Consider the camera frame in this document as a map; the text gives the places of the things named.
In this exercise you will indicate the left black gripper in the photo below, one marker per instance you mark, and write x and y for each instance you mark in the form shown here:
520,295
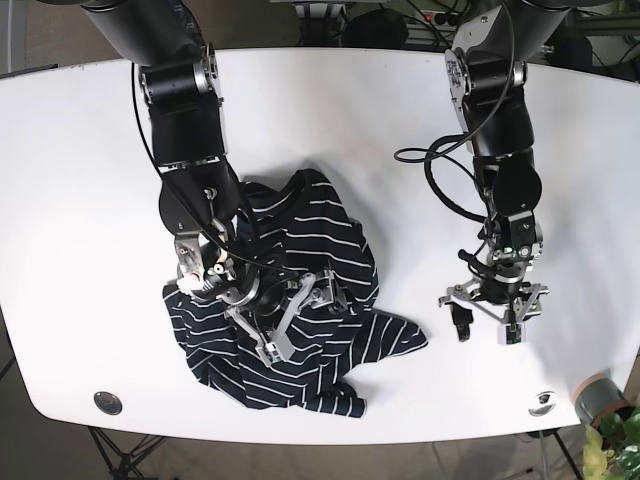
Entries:
498,291

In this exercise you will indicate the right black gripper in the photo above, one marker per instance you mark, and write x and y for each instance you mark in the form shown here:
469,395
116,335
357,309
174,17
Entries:
268,310

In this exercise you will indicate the black white striped T-shirt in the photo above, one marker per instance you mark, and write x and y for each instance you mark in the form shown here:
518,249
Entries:
313,318

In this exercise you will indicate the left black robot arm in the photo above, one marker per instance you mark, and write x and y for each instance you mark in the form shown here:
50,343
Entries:
486,66

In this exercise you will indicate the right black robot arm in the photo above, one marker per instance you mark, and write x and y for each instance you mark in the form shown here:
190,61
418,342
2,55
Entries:
201,201

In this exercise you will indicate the right silver table grommet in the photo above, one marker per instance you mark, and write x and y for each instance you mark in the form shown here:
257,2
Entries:
543,403

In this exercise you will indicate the silver table grommet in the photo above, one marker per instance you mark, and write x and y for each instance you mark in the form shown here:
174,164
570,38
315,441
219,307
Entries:
108,403
543,403

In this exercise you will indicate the grey plant pot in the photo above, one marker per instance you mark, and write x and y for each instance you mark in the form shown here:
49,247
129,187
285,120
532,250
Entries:
598,396

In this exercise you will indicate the green potted plant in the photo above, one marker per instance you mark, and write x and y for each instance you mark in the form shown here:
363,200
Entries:
611,451

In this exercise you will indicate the left silver table grommet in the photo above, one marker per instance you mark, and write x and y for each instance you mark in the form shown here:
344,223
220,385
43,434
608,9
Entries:
108,403

